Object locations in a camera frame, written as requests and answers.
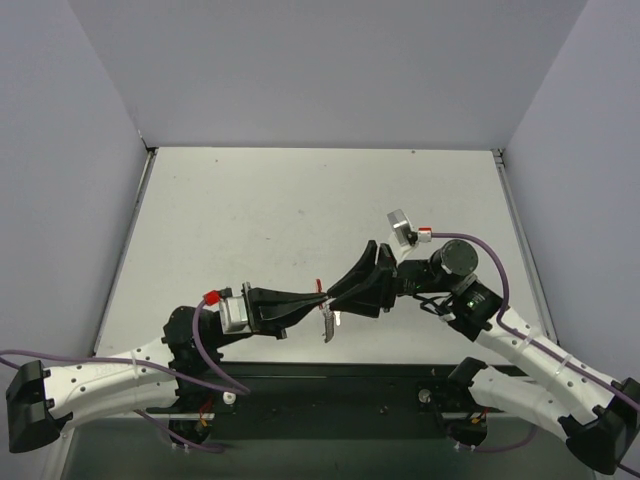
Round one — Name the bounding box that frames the red handled metal keyring holder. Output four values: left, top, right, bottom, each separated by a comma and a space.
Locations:
321, 304, 341, 343

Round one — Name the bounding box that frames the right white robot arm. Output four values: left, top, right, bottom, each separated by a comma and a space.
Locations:
328, 229, 639, 475

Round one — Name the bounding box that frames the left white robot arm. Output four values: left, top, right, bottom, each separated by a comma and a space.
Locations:
1, 285, 329, 454

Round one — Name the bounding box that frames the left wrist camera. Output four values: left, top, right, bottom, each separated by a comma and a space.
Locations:
203, 287, 250, 335

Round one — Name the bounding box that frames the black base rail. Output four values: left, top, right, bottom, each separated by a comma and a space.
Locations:
124, 359, 506, 449

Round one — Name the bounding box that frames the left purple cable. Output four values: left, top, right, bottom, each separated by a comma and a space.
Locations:
0, 294, 251, 454

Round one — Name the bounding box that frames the purple cable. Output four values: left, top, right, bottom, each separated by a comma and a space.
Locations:
0, 294, 251, 454
429, 230, 640, 476

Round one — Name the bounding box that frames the aluminium frame rail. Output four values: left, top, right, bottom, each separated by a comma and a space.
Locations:
491, 149, 558, 343

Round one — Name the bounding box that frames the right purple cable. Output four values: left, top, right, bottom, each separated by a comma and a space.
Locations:
429, 230, 640, 476

